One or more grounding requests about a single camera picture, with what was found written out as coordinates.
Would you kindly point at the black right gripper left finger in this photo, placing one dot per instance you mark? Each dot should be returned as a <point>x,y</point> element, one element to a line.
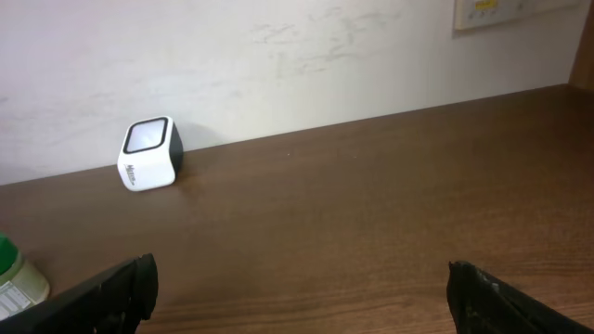
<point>111,302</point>

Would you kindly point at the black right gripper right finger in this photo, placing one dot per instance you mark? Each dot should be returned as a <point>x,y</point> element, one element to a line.
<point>483,304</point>

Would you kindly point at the green lid jar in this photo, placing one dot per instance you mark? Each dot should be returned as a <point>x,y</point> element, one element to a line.
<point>22,285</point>

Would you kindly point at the white barcode scanner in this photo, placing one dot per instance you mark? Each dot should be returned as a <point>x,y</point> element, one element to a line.
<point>151,155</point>

